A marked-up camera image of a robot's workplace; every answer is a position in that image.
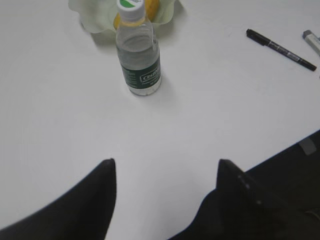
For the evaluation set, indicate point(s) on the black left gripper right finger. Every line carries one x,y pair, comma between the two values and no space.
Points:
242,209

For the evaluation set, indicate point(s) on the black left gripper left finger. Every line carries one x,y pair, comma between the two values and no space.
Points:
82,213

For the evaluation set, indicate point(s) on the black marker pen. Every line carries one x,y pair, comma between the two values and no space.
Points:
264,41

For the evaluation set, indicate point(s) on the clear water bottle green label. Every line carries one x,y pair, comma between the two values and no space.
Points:
138,48

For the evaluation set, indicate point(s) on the grey white eraser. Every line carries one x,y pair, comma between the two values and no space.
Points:
312,40

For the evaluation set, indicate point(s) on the yellow mango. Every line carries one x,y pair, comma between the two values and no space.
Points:
150,7

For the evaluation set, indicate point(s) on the frosted wavy glass plate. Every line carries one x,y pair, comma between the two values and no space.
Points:
97,16

